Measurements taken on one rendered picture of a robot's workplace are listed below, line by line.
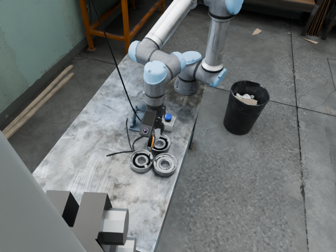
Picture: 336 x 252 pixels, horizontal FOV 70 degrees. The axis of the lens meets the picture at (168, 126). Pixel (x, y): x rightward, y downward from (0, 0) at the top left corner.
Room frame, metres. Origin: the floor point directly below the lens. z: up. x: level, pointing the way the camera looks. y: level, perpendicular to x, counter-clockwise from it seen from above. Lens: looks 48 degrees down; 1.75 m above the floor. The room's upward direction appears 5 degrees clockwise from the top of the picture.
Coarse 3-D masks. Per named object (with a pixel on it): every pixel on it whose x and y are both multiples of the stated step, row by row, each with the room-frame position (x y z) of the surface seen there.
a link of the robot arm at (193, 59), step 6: (186, 54) 1.18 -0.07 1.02; (192, 54) 1.18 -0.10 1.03; (198, 54) 1.18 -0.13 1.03; (186, 60) 1.12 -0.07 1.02; (192, 60) 1.12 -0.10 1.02; (198, 60) 1.13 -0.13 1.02; (186, 66) 1.12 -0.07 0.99; (192, 66) 1.11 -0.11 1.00; (180, 72) 1.14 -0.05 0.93; (186, 72) 1.11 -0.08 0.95; (192, 72) 1.09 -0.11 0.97; (186, 78) 1.12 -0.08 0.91; (192, 78) 1.12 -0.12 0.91
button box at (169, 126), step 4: (172, 116) 0.87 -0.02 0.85; (164, 120) 0.84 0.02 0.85; (168, 120) 0.84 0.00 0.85; (172, 120) 0.84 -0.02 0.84; (164, 124) 0.81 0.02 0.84; (168, 124) 0.81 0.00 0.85; (172, 124) 0.81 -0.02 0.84; (164, 128) 0.81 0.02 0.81; (168, 128) 0.81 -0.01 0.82; (172, 128) 0.82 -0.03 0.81
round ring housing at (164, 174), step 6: (156, 156) 0.62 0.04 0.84; (162, 156) 0.63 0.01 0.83; (168, 156) 0.63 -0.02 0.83; (162, 162) 0.61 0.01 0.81; (168, 162) 0.60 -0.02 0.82; (174, 162) 0.60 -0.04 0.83; (156, 168) 0.55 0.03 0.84; (162, 168) 0.56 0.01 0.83; (168, 168) 0.57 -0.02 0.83; (174, 168) 0.56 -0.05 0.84; (162, 174) 0.54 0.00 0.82; (168, 174) 0.54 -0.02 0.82
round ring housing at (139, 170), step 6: (138, 150) 0.64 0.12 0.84; (144, 150) 0.65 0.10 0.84; (132, 156) 0.61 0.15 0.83; (138, 156) 0.62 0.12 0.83; (144, 156) 0.62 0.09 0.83; (150, 156) 0.62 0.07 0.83; (132, 162) 0.58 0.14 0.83; (150, 162) 0.59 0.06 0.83; (132, 168) 0.56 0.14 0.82; (138, 168) 0.55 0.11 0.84; (144, 168) 0.55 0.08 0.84
